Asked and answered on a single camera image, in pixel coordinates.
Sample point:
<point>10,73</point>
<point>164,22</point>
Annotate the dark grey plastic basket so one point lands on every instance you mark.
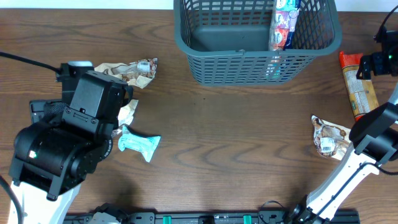
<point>227,42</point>

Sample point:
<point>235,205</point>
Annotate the cream snack bag with barcode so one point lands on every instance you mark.
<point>139,73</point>

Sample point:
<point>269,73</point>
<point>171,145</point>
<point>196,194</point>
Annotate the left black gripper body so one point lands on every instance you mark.
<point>45,112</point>

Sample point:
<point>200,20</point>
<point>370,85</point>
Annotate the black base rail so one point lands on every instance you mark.
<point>108,213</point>

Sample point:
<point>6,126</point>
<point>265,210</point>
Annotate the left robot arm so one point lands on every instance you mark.
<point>53,156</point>

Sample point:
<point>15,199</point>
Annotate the crumpled tan snack bag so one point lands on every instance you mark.
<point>125,116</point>

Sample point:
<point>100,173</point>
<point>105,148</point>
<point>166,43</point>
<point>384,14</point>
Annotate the orange biscuit package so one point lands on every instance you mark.
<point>361,93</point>

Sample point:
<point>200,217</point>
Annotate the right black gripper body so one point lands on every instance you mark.
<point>384,62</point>

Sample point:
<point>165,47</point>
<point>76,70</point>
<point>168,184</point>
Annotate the teal snack wrapper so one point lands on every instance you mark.
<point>145,145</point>

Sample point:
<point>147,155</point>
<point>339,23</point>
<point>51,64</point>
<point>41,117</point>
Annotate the cream Pantree snack bag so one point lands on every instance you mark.
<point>330,140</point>

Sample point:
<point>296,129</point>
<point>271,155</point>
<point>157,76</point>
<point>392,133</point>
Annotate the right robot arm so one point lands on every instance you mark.
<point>373,142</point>

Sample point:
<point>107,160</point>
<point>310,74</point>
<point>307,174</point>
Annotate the Kleenex tissue multipack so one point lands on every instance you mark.
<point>282,29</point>

